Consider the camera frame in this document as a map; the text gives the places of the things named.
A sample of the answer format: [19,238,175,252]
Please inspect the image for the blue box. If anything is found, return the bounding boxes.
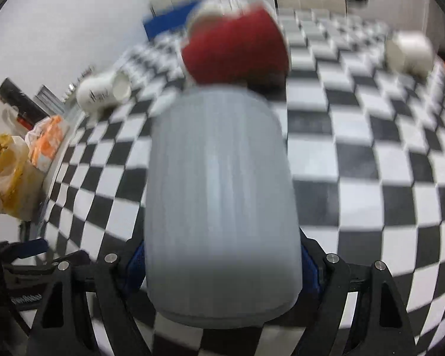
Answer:
[143,0,208,41]

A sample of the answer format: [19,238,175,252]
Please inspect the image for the white cup with black print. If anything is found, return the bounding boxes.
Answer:
[76,71,132,113]

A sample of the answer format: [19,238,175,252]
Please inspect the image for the red cup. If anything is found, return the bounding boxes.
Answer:
[180,3,292,86]

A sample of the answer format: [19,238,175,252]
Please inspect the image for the orange and white plastic bag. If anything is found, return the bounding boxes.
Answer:
[25,115,71,171]

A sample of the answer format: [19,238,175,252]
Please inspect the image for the grey ribbed cup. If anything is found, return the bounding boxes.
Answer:
[144,86,304,330]

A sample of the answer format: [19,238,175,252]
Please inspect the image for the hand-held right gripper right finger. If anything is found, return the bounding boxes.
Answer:
[296,228,418,356]

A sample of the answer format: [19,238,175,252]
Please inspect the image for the yellow plastic bag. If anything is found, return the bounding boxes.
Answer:
[0,134,47,220]

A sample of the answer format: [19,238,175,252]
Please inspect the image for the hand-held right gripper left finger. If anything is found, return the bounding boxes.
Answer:
[25,240,153,356]

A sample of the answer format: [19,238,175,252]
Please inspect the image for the cream cup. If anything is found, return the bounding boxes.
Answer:
[384,31,435,75]

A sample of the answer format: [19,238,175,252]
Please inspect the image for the checkered tablecloth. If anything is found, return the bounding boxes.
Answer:
[37,7,445,356]

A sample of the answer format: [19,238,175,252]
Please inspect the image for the black box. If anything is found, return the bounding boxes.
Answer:
[0,78,47,127]

